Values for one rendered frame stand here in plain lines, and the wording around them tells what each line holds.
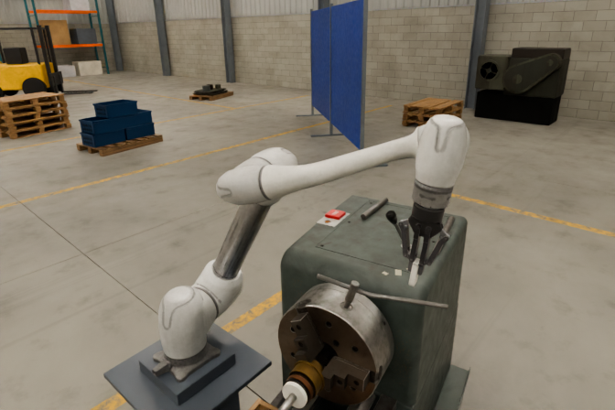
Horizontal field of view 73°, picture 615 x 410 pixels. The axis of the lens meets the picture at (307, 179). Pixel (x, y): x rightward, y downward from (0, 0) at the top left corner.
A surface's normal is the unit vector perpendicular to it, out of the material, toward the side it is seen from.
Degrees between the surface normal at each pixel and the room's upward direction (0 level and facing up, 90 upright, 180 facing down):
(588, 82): 90
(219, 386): 0
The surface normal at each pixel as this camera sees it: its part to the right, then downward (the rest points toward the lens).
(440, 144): -0.41, 0.18
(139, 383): -0.02, -0.94
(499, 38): -0.67, 0.26
